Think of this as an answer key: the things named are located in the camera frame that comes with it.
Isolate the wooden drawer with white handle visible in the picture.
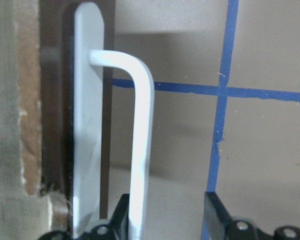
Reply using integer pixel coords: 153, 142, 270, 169
71, 1, 155, 240

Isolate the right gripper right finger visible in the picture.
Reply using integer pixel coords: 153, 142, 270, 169
203, 191, 240, 240

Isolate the dark wooden drawer cabinet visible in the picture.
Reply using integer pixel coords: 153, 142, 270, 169
14, 0, 116, 240

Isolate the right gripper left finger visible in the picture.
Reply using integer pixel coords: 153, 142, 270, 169
89, 193, 130, 240

